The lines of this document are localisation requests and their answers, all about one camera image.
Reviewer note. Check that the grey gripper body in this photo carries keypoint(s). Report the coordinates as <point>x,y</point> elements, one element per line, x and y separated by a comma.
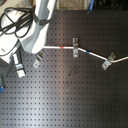
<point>31,38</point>

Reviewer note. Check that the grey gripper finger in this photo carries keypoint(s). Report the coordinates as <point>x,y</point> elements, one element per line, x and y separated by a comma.
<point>38,59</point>
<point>19,66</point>

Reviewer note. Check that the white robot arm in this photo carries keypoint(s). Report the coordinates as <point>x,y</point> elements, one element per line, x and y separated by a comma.
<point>23,25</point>

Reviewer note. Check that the grey metal clip centre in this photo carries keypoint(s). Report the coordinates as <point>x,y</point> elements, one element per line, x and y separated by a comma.
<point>75,47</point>

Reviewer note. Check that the grey metal clip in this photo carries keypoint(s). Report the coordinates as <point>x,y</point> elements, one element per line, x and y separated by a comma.
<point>75,47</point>
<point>109,61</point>

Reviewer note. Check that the black perforated breadboard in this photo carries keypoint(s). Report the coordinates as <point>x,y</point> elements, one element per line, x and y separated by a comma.
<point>68,92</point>

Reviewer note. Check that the grey metal clip right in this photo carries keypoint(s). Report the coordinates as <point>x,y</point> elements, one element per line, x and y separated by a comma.
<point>109,61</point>

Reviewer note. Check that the blue post top right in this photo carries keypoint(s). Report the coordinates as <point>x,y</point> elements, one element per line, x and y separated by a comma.
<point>90,8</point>

